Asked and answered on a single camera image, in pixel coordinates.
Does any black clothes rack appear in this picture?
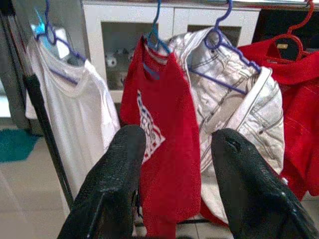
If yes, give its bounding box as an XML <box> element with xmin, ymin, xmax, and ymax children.
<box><xmin>0</xmin><ymin>7</ymin><xmax>76</xmax><ymax>212</ymax></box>

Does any white glass door cabinet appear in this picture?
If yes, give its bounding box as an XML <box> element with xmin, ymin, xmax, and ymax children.
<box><xmin>81</xmin><ymin>0</ymin><xmax>262</xmax><ymax>105</ymax></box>

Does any white stitched jacket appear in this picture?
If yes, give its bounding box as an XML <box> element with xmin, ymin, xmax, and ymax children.
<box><xmin>167</xmin><ymin>26</ymin><xmax>287</xmax><ymax>226</ymax></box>

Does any red printed t-shirt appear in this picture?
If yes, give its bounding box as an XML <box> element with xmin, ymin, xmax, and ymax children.
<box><xmin>119</xmin><ymin>37</ymin><xmax>202</xmax><ymax>238</ymax></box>

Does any blue plastic hanger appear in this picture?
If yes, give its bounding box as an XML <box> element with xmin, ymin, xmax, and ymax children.
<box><xmin>145</xmin><ymin>0</ymin><xmax>173</xmax><ymax>55</ymax></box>
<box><xmin>33</xmin><ymin>0</ymin><xmax>87</xmax><ymax>86</ymax></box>
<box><xmin>188</xmin><ymin>0</ymin><xmax>263</xmax><ymax>96</ymax></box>

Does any red polo shirt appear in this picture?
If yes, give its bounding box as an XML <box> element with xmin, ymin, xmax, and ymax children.
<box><xmin>237</xmin><ymin>38</ymin><xmax>319</xmax><ymax>202</ymax></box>

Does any red plastic hanger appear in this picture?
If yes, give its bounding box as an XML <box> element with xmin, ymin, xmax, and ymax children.
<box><xmin>265</xmin><ymin>0</ymin><xmax>319</xmax><ymax>62</ymax></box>

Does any white tank top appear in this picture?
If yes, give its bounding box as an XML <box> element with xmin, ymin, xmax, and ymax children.
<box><xmin>25</xmin><ymin>41</ymin><xmax>122</xmax><ymax>199</ymax></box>

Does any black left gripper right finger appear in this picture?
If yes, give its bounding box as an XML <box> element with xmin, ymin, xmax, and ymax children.
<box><xmin>211</xmin><ymin>128</ymin><xmax>319</xmax><ymax>239</ymax></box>

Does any dark grey curtain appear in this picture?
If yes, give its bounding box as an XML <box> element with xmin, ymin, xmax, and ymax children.
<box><xmin>9</xmin><ymin>0</ymin><xmax>91</xmax><ymax>75</ymax></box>

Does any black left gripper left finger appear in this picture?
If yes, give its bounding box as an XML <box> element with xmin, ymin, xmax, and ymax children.
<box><xmin>57</xmin><ymin>124</ymin><xmax>147</xmax><ymax>239</ymax></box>

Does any teal floor rug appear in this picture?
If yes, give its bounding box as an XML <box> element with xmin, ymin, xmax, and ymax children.
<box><xmin>0</xmin><ymin>127</ymin><xmax>42</xmax><ymax>164</ymax></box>

